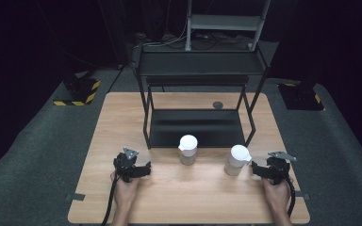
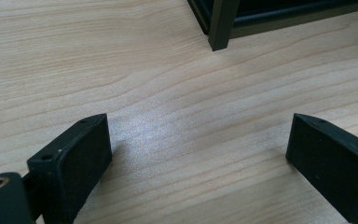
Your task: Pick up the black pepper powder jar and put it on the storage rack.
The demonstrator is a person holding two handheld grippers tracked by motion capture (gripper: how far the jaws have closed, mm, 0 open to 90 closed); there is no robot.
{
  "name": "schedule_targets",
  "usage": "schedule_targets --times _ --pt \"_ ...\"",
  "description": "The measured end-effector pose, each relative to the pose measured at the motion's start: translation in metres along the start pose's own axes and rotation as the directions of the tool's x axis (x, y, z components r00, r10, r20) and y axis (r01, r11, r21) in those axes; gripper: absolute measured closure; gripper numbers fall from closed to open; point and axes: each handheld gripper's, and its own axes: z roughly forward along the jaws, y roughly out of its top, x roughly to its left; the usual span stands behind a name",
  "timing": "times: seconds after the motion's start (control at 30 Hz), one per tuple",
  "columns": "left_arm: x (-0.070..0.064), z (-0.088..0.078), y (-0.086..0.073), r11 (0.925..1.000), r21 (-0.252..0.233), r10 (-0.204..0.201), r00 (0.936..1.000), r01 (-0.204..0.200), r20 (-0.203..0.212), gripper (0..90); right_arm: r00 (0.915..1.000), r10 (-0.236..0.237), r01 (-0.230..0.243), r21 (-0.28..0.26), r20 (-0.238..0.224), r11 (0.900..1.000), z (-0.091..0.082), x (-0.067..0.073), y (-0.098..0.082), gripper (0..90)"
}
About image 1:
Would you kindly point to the white lid seasoning jar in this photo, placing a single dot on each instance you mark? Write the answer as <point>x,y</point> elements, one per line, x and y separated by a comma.
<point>188,149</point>
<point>237,160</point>

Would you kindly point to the person's right hand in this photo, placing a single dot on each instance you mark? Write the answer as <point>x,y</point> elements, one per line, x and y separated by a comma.
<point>276,194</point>

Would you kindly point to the grey metal stand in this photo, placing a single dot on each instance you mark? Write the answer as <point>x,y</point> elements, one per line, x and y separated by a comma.
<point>224,22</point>

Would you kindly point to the person's left hand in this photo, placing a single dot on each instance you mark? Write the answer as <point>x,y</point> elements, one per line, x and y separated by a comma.
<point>125,191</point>

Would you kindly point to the grey round table grommet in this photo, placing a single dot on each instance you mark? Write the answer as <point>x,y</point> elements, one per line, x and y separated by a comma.
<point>217,105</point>

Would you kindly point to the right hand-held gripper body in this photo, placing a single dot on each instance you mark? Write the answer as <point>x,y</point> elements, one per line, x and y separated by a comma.
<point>278,168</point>

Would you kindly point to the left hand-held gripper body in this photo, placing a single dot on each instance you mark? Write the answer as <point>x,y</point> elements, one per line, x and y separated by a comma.
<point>125,163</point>

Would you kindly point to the grey tape piece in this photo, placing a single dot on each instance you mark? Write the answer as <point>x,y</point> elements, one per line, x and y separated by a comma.
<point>304,196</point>
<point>75,196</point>

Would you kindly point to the black metal shelf rack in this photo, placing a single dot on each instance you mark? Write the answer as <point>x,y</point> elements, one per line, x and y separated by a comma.
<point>198,128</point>

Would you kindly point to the black yellow striped base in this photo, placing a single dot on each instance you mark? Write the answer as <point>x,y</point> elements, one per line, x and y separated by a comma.
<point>78,91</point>
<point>301,97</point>

